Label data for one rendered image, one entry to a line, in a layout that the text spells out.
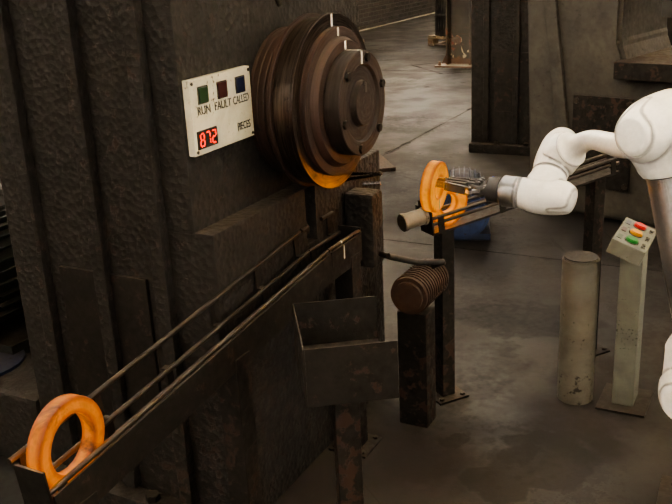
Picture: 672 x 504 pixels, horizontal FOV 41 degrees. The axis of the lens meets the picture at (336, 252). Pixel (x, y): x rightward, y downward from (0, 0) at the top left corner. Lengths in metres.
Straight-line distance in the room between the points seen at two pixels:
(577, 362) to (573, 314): 0.17
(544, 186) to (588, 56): 2.51
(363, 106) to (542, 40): 2.79
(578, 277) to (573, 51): 2.25
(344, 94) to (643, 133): 0.77
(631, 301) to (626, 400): 0.36
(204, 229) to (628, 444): 1.52
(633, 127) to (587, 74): 3.01
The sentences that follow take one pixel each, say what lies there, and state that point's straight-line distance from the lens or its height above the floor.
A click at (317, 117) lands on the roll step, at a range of 2.30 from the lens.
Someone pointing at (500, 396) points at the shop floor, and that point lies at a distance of 3.20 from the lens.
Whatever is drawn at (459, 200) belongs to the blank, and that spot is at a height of 0.71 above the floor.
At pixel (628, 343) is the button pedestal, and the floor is 0.24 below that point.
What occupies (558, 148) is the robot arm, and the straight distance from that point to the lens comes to 2.59.
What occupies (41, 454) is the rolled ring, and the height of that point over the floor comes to 0.68.
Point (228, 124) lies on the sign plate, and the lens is 2.25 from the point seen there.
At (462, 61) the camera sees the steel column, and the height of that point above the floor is 0.06.
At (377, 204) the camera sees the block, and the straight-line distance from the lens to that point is 2.73.
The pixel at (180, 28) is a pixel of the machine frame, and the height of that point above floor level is 1.36.
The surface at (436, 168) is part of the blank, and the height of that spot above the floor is 0.89.
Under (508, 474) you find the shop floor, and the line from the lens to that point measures 2.79.
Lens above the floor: 1.53
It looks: 19 degrees down
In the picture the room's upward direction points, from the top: 3 degrees counter-clockwise
